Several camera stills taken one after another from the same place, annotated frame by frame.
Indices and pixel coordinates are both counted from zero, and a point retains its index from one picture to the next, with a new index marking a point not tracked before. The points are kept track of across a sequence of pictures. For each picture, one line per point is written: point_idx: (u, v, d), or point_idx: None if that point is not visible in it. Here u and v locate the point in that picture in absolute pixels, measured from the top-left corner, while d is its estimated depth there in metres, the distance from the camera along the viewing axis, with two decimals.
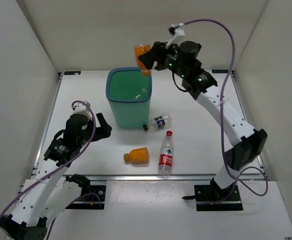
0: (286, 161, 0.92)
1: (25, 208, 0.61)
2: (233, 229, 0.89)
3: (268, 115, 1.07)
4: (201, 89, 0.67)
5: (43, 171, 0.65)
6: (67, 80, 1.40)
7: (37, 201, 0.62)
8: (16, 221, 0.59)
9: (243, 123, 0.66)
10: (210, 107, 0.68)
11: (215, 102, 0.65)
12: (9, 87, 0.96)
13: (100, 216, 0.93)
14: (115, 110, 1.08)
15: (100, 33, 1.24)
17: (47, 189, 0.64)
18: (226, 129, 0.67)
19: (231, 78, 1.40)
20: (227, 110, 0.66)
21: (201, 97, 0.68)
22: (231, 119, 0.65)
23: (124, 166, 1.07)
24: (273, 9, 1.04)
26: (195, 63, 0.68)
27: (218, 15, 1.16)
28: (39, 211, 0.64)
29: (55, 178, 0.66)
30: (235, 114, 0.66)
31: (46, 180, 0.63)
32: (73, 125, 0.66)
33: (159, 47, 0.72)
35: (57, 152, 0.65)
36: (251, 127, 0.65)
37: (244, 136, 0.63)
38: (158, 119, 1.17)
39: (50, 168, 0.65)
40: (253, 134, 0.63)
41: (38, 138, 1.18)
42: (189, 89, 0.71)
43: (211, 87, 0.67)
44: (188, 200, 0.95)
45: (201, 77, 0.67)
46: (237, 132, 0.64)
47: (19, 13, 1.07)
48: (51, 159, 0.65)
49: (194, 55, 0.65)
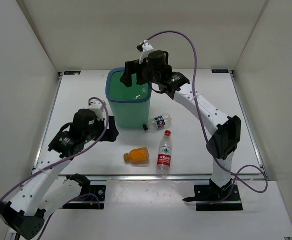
0: (286, 161, 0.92)
1: (25, 196, 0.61)
2: (233, 229, 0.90)
3: (267, 115, 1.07)
4: (175, 88, 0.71)
5: (46, 161, 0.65)
6: (67, 80, 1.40)
7: (37, 191, 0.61)
8: (15, 209, 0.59)
9: (218, 112, 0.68)
10: (186, 103, 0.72)
11: (190, 97, 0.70)
12: (9, 87, 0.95)
13: (100, 216, 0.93)
14: (114, 108, 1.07)
15: (100, 33, 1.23)
17: (48, 180, 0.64)
18: (204, 121, 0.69)
19: (231, 78, 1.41)
20: (201, 102, 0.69)
21: (178, 96, 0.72)
22: (206, 111, 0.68)
23: (124, 166, 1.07)
24: (273, 9, 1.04)
26: (165, 67, 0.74)
27: (218, 15, 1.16)
28: (38, 201, 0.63)
29: (57, 170, 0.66)
30: (209, 105, 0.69)
31: (49, 171, 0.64)
32: (81, 119, 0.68)
33: (133, 63, 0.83)
35: (61, 144, 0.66)
36: (225, 115, 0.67)
37: (220, 124, 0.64)
38: (158, 119, 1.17)
39: (52, 159, 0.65)
40: (228, 121, 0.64)
41: (38, 138, 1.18)
42: (165, 90, 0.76)
43: (184, 85, 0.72)
44: (188, 202, 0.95)
45: (174, 79, 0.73)
46: (213, 121, 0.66)
47: (19, 13, 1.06)
48: (55, 150, 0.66)
49: (162, 61, 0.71)
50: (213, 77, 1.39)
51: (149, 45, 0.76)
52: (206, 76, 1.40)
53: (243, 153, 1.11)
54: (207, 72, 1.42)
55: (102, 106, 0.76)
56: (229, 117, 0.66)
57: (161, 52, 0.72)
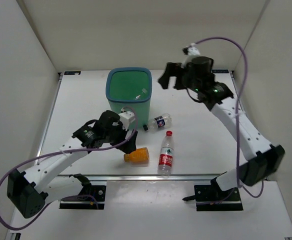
0: (287, 161, 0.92)
1: (40, 171, 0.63)
2: (233, 229, 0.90)
3: (268, 115, 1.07)
4: (216, 100, 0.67)
5: (67, 145, 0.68)
6: (67, 80, 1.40)
7: (52, 168, 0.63)
8: (27, 179, 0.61)
9: (259, 137, 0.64)
10: (225, 119, 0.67)
11: (231, 114, 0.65)
12: (9, 87, 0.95)
13: (100, 216, 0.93)
14: (114, 108, 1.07)
15: (100, 33, 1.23)
17: (64, 163, 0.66)
18: (242, 144, 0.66)
19: (231, 78, 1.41)
20: (242, 122, 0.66)
21: (216, 109, 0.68)
22: (247, 133, 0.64)
23: (124, 166, 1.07)
24: (273, 9, 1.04)
26: (208, 75, 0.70)
27: (218, 15, 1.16)
28: (49, 180, 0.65)
29: (74, 156, 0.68)
30: (250, 127, 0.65)
31: (68, 154, 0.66)
32: (106, 118, 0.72)
33: (174, 66, 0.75)
35: (85, 135, 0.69)
36: (267, 142, 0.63)
37: (260, 151, 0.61)
38: (158, 119, 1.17)
39: (74, 145, 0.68)
40: (270, 148, 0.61)
41: (38, 138, 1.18)
42: (203, 100, 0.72)
43: (227, 99, 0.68)
44: (188, 201, 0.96)
45: (216, 89, 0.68)
46: (252, 146, 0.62)
47: (18, 13, 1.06)
48: (77, 139, 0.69)
49: (205, 67, 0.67)
50: None
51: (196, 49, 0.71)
52: None
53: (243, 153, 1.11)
54: None
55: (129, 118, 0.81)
56: (271, 144, 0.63)
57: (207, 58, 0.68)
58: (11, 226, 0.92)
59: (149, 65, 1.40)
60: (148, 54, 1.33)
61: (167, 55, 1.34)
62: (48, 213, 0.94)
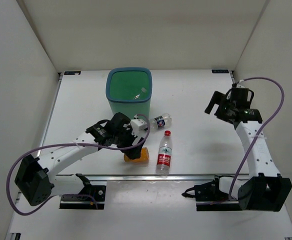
0: (287, 160, 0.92)
1: (53, 158, 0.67)
2: (233, 228, 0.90)
3: (268, 115, 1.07)
4: (243, 119, 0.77)
5: (81, 138, 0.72)
6: (67, 80, 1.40)
7: (64, 158, 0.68)
8: (41, 165, 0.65)
9: (269, 163, 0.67)
10: (244, 137, 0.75)
11: (250, 133, 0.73)
12: (9, 87, 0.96)
13: (100, 216, 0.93)
14: (114, 108, 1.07)
15: (100, 32, 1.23)
17: (76, 155, 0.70)
18: (250, 163, 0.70)
19: (231, 78, 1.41)
20: (258, 145, 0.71)
21: (240, 126, 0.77)
22: (259, 155, 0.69)
23: (124, 166, 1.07)
24: (274, 9, 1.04)
26: (244, 102, 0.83)
27: (218, 15, 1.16)
28: (60, 169, 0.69)
29: (86, 150, 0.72)
30: (264, 152, 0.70)
31: (81, 147, 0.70)
32: (119, 118, 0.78)
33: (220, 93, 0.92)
35: (97, 132, 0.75)
36: (276, 171, 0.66)
37: (262, 174, 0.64)
38: (158, 119, 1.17)
39: (87, 139, 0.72)
40: (276, 177, 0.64)
41: (38, 138, 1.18)
42: (234, 118, 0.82)
43: (254, 121, 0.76)
44: (187, 197, 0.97)
45: (247, 111, 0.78)
46: (257, 167, 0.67)
47: (19, 13, 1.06)
48: (90, 134, 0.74)
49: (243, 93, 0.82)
50: (213, 77, 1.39)
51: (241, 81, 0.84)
52: (206, 76, 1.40)
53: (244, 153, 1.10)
54: (207, 72, 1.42)
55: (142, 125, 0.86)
56: (278, 174, 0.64)
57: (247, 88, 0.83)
58: (11, 226, 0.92)
59: (149, 65, 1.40)
60: (148, 54, 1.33)
61: (167, 55, 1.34)
62: (48, 213, 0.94)
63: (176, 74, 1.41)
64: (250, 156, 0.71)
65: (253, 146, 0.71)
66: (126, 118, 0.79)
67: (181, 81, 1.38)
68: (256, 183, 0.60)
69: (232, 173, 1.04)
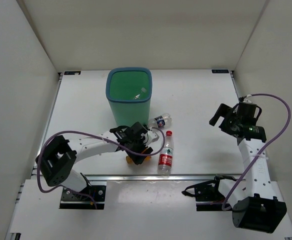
0: (287, 161, 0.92)
1: (81, 144, 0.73)
2: (233, 228, 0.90)
3: (267, 114, 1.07)
4: (246, 136, 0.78)
5: (105, 135, 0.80)
6: (67, 80, 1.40)
7: (91, 147, 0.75)
8: (70, 147, 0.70)
9: (267, 184, 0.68)
10: (246, 154, 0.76)
11: (252, 152, 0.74)
12: (9, 87, 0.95)
13: (99, 216, 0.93)
14: (114, 108, 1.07)
15: (100, 33, 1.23)
17: (98, 147, 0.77)
18: (248, 182, 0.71)
19: (231, 78, 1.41)
20: (258, 164, 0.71)
21: (243, 142, 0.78)
22: (257, 175, 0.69)
23: (124, 166, 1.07)
24: (274, 9, 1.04)
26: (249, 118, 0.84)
27: (218, 15, 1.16)
28: (81, 156, 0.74)
29: (107, 146, 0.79)
30: (264, 173, 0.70)
31: (105, 142, 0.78)
32: (139, 126, 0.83)
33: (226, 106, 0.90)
35: (119, 133, 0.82)
36: (273, 193, 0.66)
37: (258, 195, 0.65)
38: (158, 119, 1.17)
39: (110, 137, 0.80)
40: (271, 200, 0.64)
41: (39, 138, 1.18)
42: (237, 133, 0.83)
43: (257, 139, 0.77)
44: (187, 196, 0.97)
45: (252, 128, 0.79)
46: (254, 187, 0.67)
47: (19, 13, 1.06)
48: (113, 134, 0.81)
49: (248, 109, 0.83)
50: (213, 77, 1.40)
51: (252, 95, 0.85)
52: (206, 76, 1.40)
53: None
54: (207, 72, 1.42)
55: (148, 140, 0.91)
56: (274, 197, 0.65)
57: (255, 104, 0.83)
58: (11, 226, 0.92)
59: (149, 65, 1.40)
60: (148, 54, 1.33)
61: (167, 55, 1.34)
62: (48, 213, 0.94)
63: (176, 74, 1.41)
64: (249, 175, 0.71)
65: (253, 165, 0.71)
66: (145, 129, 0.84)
67: (181, 82, 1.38)
68: (251, 204, 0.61)
69: (232, 172, 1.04)
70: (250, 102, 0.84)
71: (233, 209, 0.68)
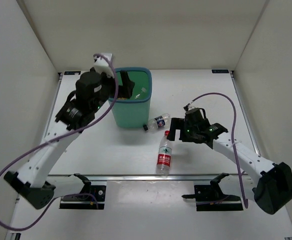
0: (287, 161, 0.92)
1: (31, 168, 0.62)
2: (233, 228, 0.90)
3: (268, 114, 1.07)
4: (214, 137, 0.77)
5: (52, 133, 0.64)
6: (67, 80, 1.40)
7: (42, 164, 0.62)
8: (21, 181, 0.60)
9: (260, 158, 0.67)
10: (225, 150, 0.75)
11: (228, 144, 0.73)
12: (9, 87, 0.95)
13: (99, 216, 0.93)
14: (115, 108, 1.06)
15: (100, 33, 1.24)
17: (53, 152, 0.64)
18: (246, 168, 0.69)
19: (231, 78, 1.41)
20: (241, 150, 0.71)
21: (215, 143, 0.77)
22: (247, 157, 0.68)
23: (124, 166, 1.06)
24: (274, 9, 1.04)
26: (203, 120, 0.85)
27: (218, 15, 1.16)
28: (44, 174, 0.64)
29: (63, 142, 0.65)
30: (249, 152, 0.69)
31: (55, 143, 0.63)
32: (83, 87, 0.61)
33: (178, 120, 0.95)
35: (69, 115, 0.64)
36: (270, 162, 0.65)
37: (264, 171, 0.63)
38: (158, 119, 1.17)
39: (59, 130, 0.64)
40: (273, 168, 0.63)
41: (39, 138, 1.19)
42: (204, 140, 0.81)
43: (222, 132, 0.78)
44: (187, 199, 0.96)
45: (212, 128, 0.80)
46: (255, 168, 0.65)
47: (18, 13, 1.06)
48: (62, 122, 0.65)
49: (197, 115, 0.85)
50: (213, 77, 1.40)
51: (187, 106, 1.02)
52: (206, 76, 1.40)
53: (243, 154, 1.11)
54: (207, 72, 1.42)
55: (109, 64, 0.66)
56: (274, 164, 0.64)
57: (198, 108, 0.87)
58: (11, 226, 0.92)
59: (149, 65, 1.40)
60: (148, 53, 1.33)
61: (167, 55, 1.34)
62: (48, 213, 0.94)
63: (176, 74, 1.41)
64: (242, 162, 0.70)
65: (237, 152, 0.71)
66: (93, 83, 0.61)
67: (181, 82, 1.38)
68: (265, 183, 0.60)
69: (232, 172, 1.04)
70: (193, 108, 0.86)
71: (255, 200, 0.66)
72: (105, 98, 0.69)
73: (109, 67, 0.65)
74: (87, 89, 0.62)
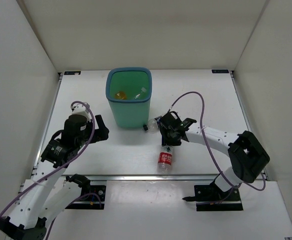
0: (287, 161, 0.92)
1: (22, 210, 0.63)
2: (232, 228, 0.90)
3: (268, 114, 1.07)
4: (184, 129, 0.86)
5: (40, 172, 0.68)
6: (67, 80, 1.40)
7: (34, 203, 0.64)
8: (14, 224, 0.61)
9: (227, 133, 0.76)
10: (198, 138, 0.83)
11: (198, 131, 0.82)
12: (8, 88, 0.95)
13: (99, 216, 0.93)
14: (112, 108, 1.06)
15: (100, 33, 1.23)
17: (44, 191, 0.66)
18: (218, 146, 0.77)
19: (231, 78, 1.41)
20: (209, 131, 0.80)
21: (188, 135, 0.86)
22: (215, 136, 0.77)
23: (124, 166, 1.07)
24: (274, 9, 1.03)
26: (176, 119, 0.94)
27: (218, 14, 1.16)
28: (36, 214, 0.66)
29: (52, 180, 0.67)
30: (217, 132, 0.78)
31: (43, 182, 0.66)
32: (72, 125, 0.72)
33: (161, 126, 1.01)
35: (54, 153, 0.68)
36: (235, 134, 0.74)
37: (231, 142, 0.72)
38: (158, 119, 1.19)
39: (46, 169, 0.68)
40: (239, 137, 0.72)
41: (39, 138, 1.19)
42: (179, 135, 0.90)
43: (192, 124, 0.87)
44: (188, 200, 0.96)
45: (182, 123, 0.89)
46: (223, 142, 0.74)
47: (18, 13, 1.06)
48: (48, 160, 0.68)
49: (169, 116, 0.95)
50: (213, 77, 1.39)
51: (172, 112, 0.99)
52: (206, 76, 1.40)
53: None
54: (207, 72, 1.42)
55: (85, 108, 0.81)
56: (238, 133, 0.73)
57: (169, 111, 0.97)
58: None
59: (149, 65, 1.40)
60: (148, 53, 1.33)
61: (167, 55, 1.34)
62: None
63: (176, 74, 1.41)
64: (212, 142, 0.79)
65: (206, 134, 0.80)
66: (80, 121, 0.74)
67: (181, 81, 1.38)
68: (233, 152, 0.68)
69: None
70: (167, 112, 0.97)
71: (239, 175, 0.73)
72: (85, 138, 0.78)
73: (89, 109, 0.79)
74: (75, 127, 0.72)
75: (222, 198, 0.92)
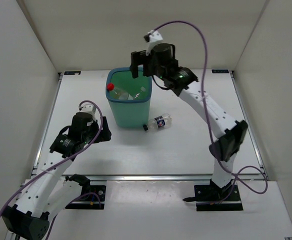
0: (287, 161, 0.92)
1: (31, 198, 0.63)
2: (233, 228, 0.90)
3: (268, 114, 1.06)
4: (183, 86, 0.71)
5: (49, 162, 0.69)
6: (67, 80, 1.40)
7: (42, 192, 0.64)
8: (21, 211, 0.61)
9: (226, 115, 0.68)
10: (192, 102, 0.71)
11: (197, 97, 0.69)
12: (9, 88, 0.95)
13: (99, 216, 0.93)
14: (113, 108, 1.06)
15: (100, 33, 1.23)
17: (52, 180, 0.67)
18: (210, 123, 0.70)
19: (231, 78, 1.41)
20: (209, 104, 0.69)
21: (182, 92, 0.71)
22: (213, 113, 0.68)
23: (124, 166, 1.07)
24: (273, 9, 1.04)
26: (172, 60, 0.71)
27: (218, 15, 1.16)
28: (42, 204, 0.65)
29: (60, 170, 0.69)
30: (217, 108, 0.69)
31: (52, 171, 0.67)
32: (80, 121, 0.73)
33: (138, 53, 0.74)
35: (62, 145, 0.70)
36: (233, 119, 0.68)
37: (228, 128, 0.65)
38: (158, 119, 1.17)
39: (55, 159, 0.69)
40: (236, 125, 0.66)
41: (39, 138, 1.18)
42: (170, 87, 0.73)
43: (192, 82, 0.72)
44: (188, 201, 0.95)
45: (181, 74, 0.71)
46: (220, 125, 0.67)
47: (18, 12, 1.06)
48: (56, 152, 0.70)
49: (167, 54, 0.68)
50: (213, 77, 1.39)
51: (158, 34, 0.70)
52: (206, 76, 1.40)
53: (243, 153, 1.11)
54: (207, 72, 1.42)
55: (92, 108, 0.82)
56: (236, 121, 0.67)
57: (168, 45, 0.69)
58: None
59: None
60: None
61: None
62: None
63: None
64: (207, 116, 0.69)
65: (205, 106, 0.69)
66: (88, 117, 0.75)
67: None
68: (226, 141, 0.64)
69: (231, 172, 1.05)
70: (162, 44, 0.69)
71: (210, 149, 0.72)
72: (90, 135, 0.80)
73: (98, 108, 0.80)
74: (82, 123, 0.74)
75: (222, 198, 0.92)
